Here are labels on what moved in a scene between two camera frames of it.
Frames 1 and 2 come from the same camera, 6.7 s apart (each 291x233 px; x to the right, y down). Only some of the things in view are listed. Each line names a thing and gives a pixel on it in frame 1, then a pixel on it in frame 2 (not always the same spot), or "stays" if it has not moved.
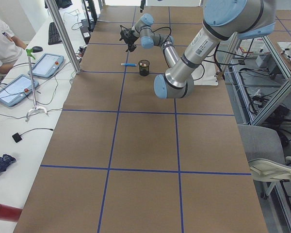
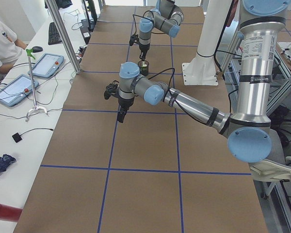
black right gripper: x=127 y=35 to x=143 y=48
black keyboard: x=54 y=36 stays
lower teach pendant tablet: x=16 y=91 stays
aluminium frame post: x=60 y=25 stays
